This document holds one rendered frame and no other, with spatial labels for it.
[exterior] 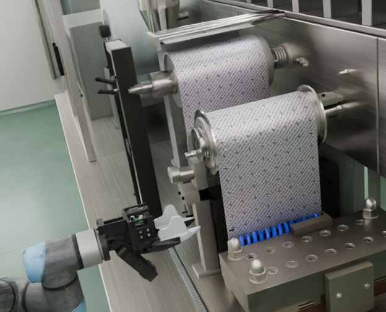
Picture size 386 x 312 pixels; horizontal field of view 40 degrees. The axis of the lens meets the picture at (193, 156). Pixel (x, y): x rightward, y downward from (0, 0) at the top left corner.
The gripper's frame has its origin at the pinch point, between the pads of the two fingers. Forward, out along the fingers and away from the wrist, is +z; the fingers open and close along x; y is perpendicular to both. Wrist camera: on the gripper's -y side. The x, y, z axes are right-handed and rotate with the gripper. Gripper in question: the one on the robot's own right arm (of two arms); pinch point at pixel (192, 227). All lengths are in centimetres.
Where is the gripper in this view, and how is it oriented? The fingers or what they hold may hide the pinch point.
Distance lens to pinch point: 116.7
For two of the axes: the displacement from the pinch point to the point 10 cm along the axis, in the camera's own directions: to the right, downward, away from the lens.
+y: -1.5, -9.2, -3.6
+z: 9.4, -2.4, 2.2
